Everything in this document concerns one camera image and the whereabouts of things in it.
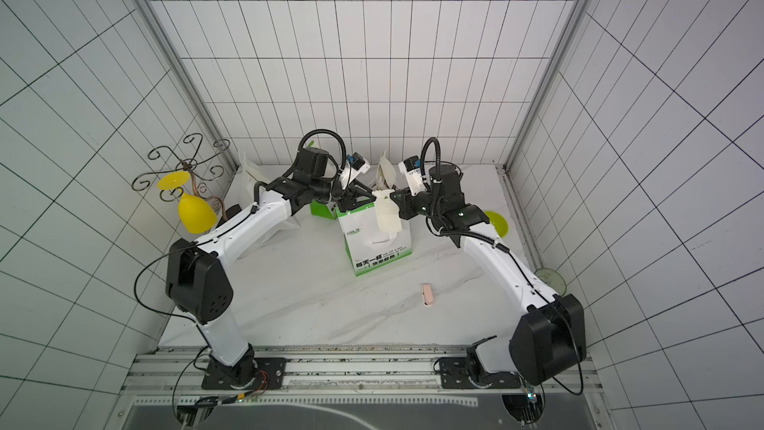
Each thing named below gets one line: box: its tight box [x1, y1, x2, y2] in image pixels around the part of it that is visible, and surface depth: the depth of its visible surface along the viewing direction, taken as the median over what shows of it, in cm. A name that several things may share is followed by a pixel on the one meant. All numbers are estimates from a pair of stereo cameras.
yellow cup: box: [179, 193, 218, 234], surface depth 81 cm
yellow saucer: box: [157, 171, 191, 191], surface depth 76 cm
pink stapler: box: [420, 283, 434, 307], surface depth 85 cm
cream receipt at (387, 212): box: [372, 189, 403, 239], surface depth 80 cm
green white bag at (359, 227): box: [336, 202, 413, 277], surface depth 83 cm
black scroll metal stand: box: [131, 133, 231, 203], surface depth 79 cm
